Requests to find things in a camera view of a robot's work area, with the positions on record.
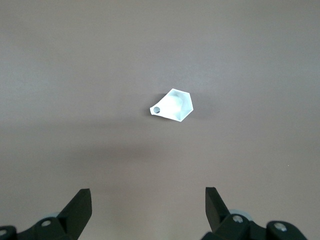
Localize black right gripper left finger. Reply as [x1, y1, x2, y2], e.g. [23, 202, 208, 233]
[0, 188, 93, 240]

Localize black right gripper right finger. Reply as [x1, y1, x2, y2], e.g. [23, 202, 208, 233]
[201, 186, 309, 240]

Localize brown table cover sheet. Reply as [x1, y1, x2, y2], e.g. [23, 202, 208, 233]
[0, 0, 320, 240]

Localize white faceted cup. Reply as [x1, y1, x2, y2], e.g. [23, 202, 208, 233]
[149, 88, 195, 123]

